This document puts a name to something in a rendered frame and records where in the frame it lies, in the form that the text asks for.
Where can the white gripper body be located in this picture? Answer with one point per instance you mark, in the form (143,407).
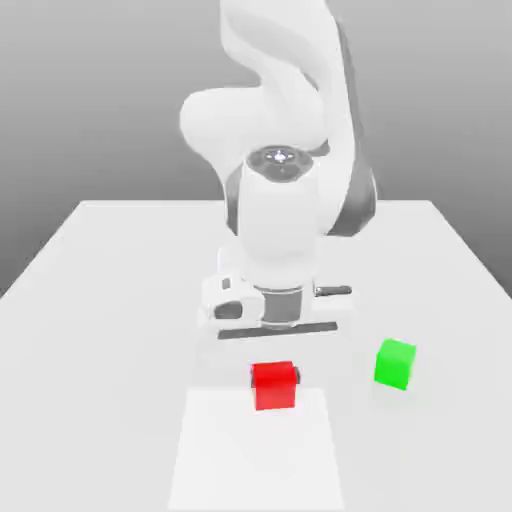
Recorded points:
(280,331)

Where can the small green cube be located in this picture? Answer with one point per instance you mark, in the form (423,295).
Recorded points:
(394,364)

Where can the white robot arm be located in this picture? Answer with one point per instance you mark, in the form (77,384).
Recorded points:
(280,224)

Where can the small red cube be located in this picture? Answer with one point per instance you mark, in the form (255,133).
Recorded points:
(275,386)

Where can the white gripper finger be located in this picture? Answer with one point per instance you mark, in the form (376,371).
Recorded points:
(252,378)
(297,375)

